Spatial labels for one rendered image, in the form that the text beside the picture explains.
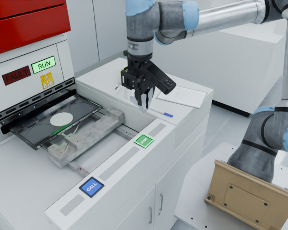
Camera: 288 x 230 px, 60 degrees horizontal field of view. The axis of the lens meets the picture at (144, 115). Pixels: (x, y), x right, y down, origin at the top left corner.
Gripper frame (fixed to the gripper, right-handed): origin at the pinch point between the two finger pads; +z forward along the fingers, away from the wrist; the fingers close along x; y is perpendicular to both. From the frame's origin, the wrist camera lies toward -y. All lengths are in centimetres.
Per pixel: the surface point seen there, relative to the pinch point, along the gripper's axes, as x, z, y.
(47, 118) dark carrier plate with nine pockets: 10, 21, 49
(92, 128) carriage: 0.7, 22.6, 29.5
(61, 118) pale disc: 6.0, 20.6, 43.5
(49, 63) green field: -3, 1, 58
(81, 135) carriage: 6.8, 22.6, 29.8
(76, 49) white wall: -129, 72, 207
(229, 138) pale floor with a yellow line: -133, 111, 3
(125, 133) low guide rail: -8.3, 25.6, 17.9
